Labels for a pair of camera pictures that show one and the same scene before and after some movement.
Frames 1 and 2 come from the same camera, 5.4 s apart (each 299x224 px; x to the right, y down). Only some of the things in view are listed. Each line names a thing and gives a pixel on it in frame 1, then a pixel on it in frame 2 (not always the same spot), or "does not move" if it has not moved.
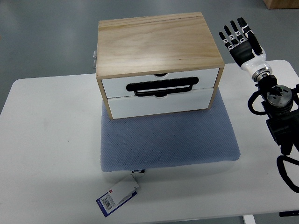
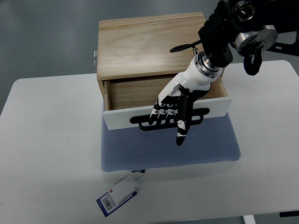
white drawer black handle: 159,87 to 135,99
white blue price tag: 111,200 does not move
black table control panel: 289,213 does not move
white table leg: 249,219 does not move
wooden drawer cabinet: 157,65 does not move
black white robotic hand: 245,50 to 177,99
